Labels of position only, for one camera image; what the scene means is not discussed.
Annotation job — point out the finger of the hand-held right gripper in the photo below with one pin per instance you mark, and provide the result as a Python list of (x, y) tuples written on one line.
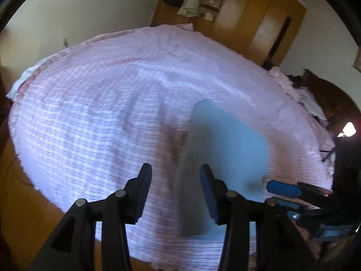
[(282, 188)]

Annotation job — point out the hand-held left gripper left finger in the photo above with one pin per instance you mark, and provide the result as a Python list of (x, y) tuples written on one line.
[(142, 192)]

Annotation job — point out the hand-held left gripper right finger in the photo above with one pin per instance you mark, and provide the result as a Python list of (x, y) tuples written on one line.
[(210, 194)]

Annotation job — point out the light blue pants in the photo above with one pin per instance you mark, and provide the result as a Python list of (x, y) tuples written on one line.
[(222, 149)]

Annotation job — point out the small black tripod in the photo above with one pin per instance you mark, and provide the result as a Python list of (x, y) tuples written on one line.
[(328, 154)]

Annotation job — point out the pink checkered bed sheet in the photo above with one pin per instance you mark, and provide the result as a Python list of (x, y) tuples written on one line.
[(98, 113)]

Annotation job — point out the white cloth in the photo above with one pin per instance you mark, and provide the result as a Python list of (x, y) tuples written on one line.
[(311, 103)]

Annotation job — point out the dark wooden headboard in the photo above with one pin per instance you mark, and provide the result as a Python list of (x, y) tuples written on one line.
[(327, 98)]

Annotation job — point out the black crumpled garment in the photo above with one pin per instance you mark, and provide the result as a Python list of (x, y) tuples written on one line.
[(294, 81)]

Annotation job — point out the small pink cloth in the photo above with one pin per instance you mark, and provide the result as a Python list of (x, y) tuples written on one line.
[(184, 26)]

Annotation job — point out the wooden wardrobe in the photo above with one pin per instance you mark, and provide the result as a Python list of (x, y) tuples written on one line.
[(248, 19)]

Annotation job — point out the pale pink box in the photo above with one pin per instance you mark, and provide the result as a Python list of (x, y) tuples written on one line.
[(208, 15)]

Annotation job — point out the wall socket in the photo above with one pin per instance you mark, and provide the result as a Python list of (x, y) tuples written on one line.
[(65, 42)]

